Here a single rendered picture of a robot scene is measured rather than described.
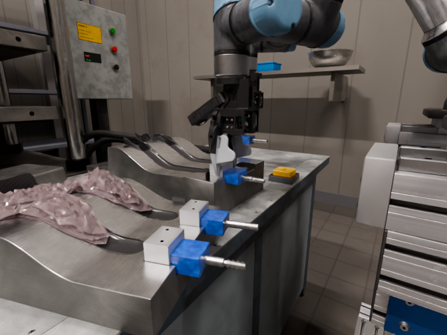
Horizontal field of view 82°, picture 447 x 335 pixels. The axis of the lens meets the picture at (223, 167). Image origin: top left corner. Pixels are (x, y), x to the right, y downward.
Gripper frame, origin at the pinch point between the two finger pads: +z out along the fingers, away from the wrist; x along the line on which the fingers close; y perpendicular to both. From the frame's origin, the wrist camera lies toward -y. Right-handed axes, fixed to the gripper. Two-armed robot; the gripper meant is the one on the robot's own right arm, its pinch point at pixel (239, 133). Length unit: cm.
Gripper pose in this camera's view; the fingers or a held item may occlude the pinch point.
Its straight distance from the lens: 91.2
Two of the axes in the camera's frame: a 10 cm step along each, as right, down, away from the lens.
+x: 5.4, -2.1, 8.1
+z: 0.0, 9.7, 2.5
